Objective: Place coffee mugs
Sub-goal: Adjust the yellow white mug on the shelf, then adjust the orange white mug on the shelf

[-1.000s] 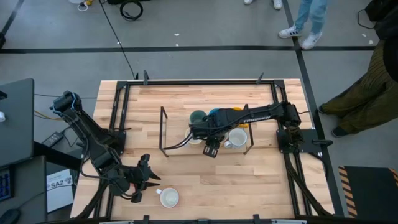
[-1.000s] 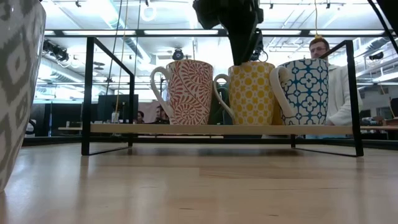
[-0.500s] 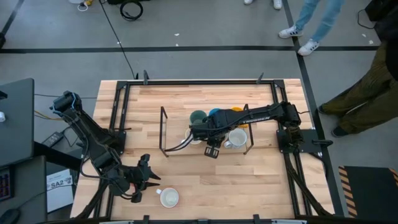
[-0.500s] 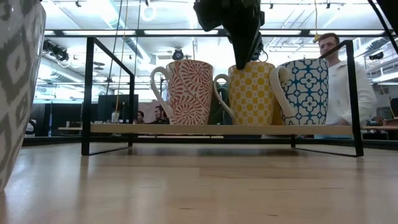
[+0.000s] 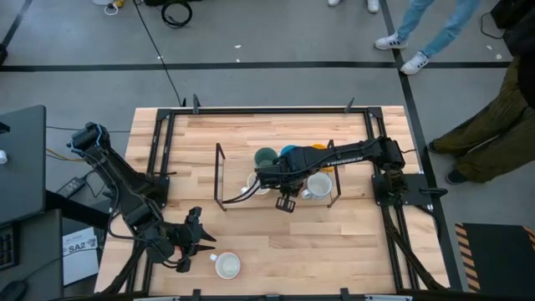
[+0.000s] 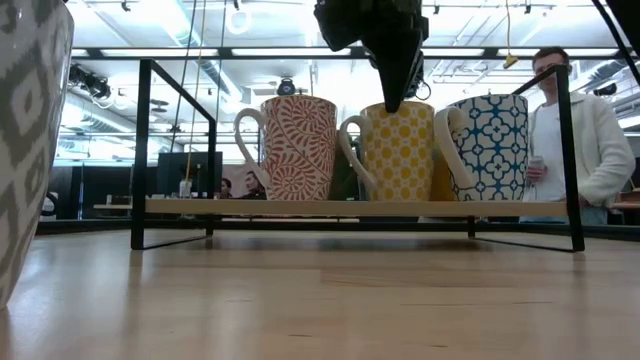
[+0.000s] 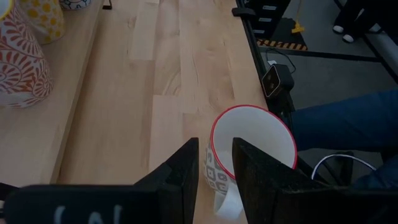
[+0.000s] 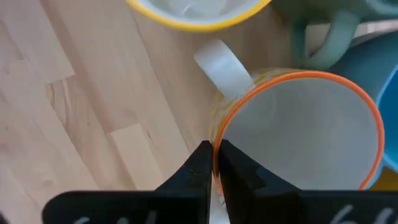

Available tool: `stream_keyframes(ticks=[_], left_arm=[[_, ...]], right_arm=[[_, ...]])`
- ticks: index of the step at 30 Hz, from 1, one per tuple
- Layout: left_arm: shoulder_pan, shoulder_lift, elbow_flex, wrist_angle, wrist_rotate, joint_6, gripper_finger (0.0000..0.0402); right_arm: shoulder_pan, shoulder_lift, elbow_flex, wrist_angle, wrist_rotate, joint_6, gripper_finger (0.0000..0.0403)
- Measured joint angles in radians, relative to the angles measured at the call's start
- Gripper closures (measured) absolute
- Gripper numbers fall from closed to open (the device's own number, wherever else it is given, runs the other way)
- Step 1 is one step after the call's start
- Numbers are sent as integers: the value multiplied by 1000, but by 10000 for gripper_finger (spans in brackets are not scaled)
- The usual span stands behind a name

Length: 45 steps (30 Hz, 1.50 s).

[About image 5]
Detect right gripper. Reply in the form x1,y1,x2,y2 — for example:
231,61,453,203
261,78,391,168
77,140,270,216
255,162,312,214

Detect black computer mouse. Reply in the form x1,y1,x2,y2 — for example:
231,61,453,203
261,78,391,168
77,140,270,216
0,278,28,301

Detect green mug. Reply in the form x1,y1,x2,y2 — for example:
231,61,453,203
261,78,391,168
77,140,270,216
252,145,280,171

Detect grey side desk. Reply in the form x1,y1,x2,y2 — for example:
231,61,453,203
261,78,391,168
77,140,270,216
0,104,47,227

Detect black hazard striped floor mat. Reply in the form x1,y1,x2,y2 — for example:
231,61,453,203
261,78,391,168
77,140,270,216
454,222,535,293

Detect white printed paper sheet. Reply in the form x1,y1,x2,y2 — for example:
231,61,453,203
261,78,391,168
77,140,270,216
61,226,101,288

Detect thin black floor cable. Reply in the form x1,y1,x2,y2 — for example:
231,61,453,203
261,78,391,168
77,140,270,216
479,11,505,41

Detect white mug with dotted pattern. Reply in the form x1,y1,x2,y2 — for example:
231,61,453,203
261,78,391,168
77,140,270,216
299,171,334,201

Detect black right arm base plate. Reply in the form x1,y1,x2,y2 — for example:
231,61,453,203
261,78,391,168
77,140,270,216
370,172,449,208

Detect black bag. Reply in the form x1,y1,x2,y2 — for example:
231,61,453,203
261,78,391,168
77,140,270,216
143,0,206,8

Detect white and yellow cable bundle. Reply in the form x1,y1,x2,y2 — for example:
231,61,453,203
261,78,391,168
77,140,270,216
91,0,126,17

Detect coiled black cable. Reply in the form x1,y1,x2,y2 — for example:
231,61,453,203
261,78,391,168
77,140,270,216
160,0,194,29

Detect person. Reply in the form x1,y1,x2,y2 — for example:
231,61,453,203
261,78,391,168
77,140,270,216
425,54,535,186
327,0,381,14
374,0,482,76

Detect black desk support bar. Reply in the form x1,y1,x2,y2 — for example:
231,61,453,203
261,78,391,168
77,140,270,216
44,190,112,231

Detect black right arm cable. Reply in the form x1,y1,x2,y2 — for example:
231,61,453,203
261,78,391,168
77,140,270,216
221,177,261,206

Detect grey desk with keyboard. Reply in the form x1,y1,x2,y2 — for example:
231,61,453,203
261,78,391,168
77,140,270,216
0,208,64,301

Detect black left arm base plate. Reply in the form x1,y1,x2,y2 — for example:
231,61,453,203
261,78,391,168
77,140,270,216
141,174,171,209

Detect yellow rimmed patterned mug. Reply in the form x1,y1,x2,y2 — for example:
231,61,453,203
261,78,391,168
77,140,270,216
239,171,273,197

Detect black power adapter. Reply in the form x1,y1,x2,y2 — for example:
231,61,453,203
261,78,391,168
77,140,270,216
55,176,88,199

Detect red rimmed white mug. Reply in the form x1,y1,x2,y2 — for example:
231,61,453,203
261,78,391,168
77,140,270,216
208,250,242,281

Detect black wire rack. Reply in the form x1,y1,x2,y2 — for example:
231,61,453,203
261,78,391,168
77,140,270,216
212,139,343,213

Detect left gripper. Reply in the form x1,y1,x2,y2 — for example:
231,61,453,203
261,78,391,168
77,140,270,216
166,207,217,274

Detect black aluminium table frame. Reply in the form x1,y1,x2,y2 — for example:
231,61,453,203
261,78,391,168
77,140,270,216
94,106,463,301

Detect black keyboard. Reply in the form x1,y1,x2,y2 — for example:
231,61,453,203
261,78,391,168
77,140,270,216
0,225,18,272

